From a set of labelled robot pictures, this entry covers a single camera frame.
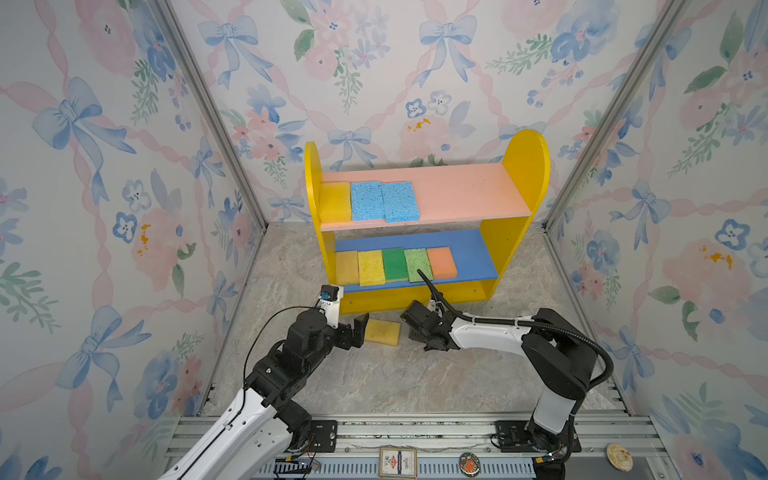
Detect yellow shelf pink blue boards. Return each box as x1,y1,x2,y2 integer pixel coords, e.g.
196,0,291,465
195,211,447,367
304,130,551,303

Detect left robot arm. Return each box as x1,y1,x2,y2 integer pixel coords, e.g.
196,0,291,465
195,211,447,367
162,308,369,479

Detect square printed card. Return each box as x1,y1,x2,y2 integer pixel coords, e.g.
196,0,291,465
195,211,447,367
378,447,418,479

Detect pale yellow sponge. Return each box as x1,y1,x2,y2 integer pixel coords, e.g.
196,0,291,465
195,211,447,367
335,251,359,286
364,319,401,347

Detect orange pink sponge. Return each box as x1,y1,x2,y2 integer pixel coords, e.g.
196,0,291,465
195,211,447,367
427,247,458,280

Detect bright yellow sponge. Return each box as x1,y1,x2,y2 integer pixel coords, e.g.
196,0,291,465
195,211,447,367
357,250,386,287

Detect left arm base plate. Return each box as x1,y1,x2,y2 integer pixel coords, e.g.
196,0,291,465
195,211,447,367
286,420,339,454

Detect round beige disc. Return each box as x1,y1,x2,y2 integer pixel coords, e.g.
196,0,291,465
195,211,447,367
605,443,634,473

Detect aluminium rail base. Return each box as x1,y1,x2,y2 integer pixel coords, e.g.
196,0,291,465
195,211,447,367
163,411,681,479

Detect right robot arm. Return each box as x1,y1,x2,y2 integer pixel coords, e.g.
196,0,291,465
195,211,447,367
400,301,612,456

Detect round dark badge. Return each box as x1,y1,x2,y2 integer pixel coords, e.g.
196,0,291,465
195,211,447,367
459,452,481,478

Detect blue sponge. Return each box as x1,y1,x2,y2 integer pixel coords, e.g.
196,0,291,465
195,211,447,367
381,182,420,223
350,181,385,221

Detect dark green sponge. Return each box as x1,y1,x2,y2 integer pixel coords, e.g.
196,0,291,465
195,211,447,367
382,248,409,283

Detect black corrugated cable right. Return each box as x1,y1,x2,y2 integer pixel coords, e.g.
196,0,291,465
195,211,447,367
416,269,616,415

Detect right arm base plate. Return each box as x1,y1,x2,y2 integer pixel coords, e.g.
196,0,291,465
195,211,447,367
490,420,582,456

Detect light green sponge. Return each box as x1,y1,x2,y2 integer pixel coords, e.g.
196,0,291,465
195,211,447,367
404,248,433,283

